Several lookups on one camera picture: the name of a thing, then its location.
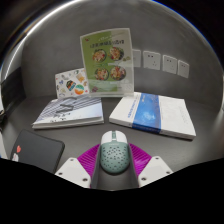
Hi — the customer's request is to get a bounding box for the grey striped cover book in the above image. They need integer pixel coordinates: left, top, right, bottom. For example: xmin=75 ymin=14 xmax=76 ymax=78
xmin=31 ymin=95 xmax=105 ymax=131

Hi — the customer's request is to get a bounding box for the white card with stickers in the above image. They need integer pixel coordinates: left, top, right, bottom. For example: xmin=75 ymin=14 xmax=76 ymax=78
xmin=54 ymin=67 xmax=91 ymax=100

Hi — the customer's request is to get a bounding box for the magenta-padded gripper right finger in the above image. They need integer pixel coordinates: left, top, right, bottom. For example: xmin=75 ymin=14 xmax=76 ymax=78
xmin=128 ymin=142 xmax=174 ymax=190

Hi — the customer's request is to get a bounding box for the white wall socket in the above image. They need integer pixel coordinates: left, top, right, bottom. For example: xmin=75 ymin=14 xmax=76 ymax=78
xmin=142 ymin=50 xmax=162 ymax=71
xmin=176 ymin=59 xmax=191 ymax=79
xmin=161 ymin=54 xmax=179 ymax=75
xmin=132 ymin=48 xmax=142 ymax=69

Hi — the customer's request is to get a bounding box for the white book with blue band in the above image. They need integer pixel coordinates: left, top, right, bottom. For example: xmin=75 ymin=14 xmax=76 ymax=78
xmin=108 ymin=91 xmax=197 ymax=141

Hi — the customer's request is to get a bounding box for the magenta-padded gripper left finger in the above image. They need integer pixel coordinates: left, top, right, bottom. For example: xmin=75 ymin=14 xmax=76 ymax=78
xmin=54 ymin=143 xmax=103 ymax=190

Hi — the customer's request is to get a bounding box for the acrylic stand with green menu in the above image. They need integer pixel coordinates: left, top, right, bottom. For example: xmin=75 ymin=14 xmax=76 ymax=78
xmin=79 ymin=27 xmax=135 ymax=99

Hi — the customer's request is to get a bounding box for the mint green white computer mouse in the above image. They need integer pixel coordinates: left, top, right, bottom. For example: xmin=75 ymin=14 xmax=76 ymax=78
xmin=99 ymin=130 xmax=131 ymax=175

